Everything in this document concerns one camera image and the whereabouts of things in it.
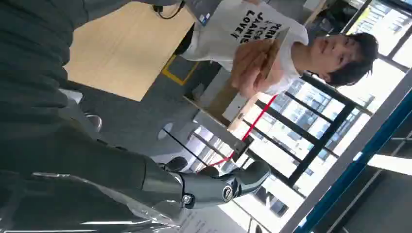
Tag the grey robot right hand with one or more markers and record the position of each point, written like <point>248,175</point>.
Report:
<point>80,180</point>

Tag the red barrier belt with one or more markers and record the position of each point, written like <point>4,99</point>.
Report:
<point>257,120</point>

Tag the person's left hand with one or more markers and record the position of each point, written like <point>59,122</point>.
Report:
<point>257,83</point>

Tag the yellow floor tape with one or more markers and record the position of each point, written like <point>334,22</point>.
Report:
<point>180,75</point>

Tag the person's right hand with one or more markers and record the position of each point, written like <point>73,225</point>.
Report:
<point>251,58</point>

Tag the black window frame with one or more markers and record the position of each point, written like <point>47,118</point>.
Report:
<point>318,141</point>

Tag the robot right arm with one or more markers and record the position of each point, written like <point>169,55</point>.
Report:
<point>29,54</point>

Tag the grey laptop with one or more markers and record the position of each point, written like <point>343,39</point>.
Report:
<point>201,8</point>

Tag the blue and white beam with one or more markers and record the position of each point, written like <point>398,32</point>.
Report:
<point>354,154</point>

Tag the person in white printed shirt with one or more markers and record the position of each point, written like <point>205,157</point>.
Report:
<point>222,29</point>

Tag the round stanchion base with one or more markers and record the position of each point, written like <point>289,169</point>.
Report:
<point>165,130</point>

